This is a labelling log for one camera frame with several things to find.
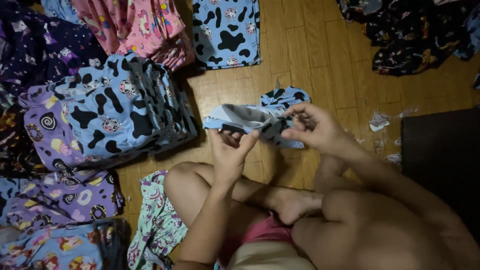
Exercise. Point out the person's right leg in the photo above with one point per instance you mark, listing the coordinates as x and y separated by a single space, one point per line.
367 240

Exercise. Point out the white fabric scrap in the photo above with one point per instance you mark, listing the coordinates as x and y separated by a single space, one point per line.
393 158
378 122
407 112

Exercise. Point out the person's left hand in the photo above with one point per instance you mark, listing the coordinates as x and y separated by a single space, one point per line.
228 161

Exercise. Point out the purple donut print fabric sheet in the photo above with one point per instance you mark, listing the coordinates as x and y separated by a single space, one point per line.
56 198

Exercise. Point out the blue cartoon girl print fabric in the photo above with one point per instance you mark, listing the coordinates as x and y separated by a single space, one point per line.
48 247

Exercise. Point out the small blue cow print fabric piece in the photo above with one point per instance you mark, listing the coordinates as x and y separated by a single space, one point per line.
247 118

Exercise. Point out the beige shirt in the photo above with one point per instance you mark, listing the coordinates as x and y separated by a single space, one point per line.
268 257

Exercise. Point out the person's right hand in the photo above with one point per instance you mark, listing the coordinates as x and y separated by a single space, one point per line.
326 131

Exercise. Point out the black floor mat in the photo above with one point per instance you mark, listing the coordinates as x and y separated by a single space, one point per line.
442 165

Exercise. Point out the purple donut print fabric stack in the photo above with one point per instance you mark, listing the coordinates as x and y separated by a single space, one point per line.
43 138

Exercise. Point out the person's left leg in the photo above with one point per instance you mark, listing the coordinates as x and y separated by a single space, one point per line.
195 195

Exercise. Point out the flat folded blue cow fabric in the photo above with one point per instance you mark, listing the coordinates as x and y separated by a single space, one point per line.
227 33

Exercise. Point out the person's leg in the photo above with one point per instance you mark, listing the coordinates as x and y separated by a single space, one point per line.
367 240
195 195

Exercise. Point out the pink shorts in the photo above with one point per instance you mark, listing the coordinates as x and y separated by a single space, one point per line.
268 232

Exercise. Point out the stack of blue cow print fabrics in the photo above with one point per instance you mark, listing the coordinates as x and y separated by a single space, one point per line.
123 108

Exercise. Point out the pile of pink cartoon fabrics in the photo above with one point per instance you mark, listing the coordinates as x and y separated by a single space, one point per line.
142 26

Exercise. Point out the heap of black print fabrics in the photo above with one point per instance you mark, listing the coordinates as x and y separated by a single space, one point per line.
408 33

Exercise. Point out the light blue print fabric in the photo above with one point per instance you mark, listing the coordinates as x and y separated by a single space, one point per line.
60 9

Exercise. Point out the mint green print fabric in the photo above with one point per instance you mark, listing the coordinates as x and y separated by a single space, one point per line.
159 228

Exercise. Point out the dark brown print fabric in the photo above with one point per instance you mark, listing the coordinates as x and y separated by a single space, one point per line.
15 142

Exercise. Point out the dark navy print fabric pile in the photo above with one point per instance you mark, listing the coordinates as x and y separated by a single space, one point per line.
41 52

